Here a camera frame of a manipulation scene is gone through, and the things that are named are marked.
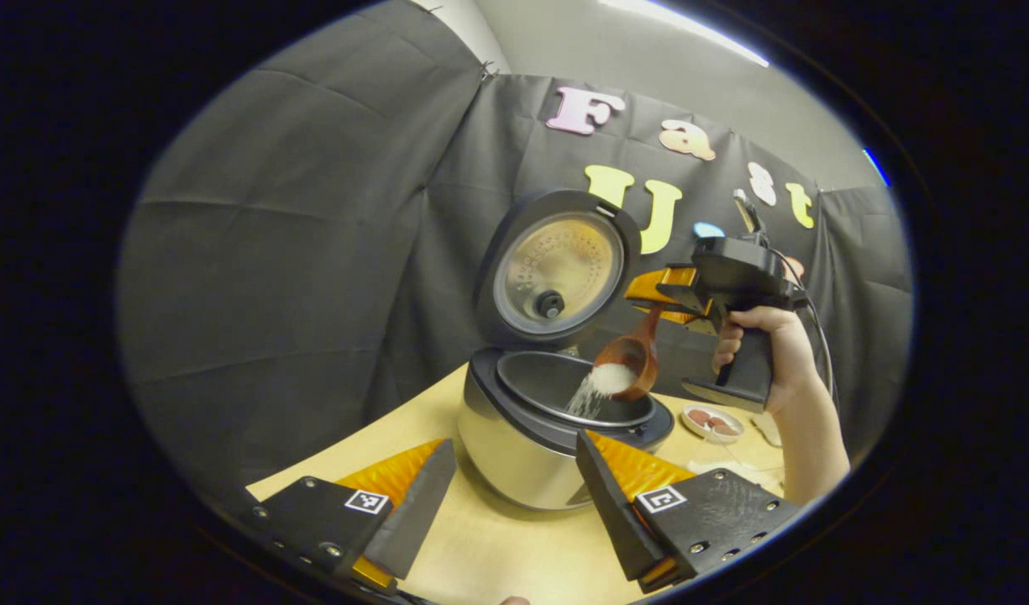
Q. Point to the black backdrop cloth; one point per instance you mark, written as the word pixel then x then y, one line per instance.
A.
pixel 270 252

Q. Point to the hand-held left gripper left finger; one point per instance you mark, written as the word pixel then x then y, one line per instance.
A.
pixel 422 512

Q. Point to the white round plate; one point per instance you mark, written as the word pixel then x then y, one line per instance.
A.
pixel 709 435

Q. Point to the white rice spoonful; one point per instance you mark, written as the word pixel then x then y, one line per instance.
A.
pixel 611 378

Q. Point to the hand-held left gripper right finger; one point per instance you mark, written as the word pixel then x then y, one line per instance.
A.
pixel 615 521

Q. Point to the dark grey rice cooker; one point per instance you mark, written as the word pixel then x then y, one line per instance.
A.
pixel 522 454

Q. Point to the clear rice container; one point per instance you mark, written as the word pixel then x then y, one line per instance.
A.
pixel 732 475

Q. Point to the brown meat piece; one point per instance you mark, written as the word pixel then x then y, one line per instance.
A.
pixel 699 418
pixel 724 427

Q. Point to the brown wooden spoon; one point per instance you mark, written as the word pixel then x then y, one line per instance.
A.
pixel 640 344

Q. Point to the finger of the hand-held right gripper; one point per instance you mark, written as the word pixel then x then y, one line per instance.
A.
pixel 661 286

